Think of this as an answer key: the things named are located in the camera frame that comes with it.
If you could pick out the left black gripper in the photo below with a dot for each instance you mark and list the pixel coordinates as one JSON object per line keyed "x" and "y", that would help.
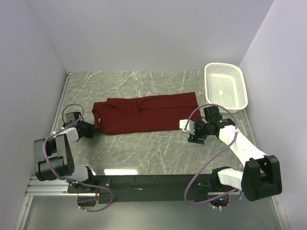
{"x": 94, "y": 130}

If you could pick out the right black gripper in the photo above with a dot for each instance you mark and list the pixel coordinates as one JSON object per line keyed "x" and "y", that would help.
{"x": 191, "y": 139}

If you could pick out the dark red t-shirt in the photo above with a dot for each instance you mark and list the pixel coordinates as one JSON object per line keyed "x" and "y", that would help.
{"x": 146, "y": 114}

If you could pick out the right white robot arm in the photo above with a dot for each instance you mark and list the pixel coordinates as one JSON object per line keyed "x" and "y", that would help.
{"x": 261, "y": 176}

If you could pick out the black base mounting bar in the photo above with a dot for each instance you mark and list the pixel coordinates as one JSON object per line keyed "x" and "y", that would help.
{"x": 146, "y": 188}

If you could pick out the white perforated plastic basket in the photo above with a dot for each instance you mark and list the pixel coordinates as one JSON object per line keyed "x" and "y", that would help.
{"x": 225, "y": 86}

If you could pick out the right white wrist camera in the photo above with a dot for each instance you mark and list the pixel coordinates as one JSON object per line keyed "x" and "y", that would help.
{"x": 187, "y": 126}

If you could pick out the aluminium frame rail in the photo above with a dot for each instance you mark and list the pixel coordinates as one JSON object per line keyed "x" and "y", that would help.
{"x": 48, "y": 167}

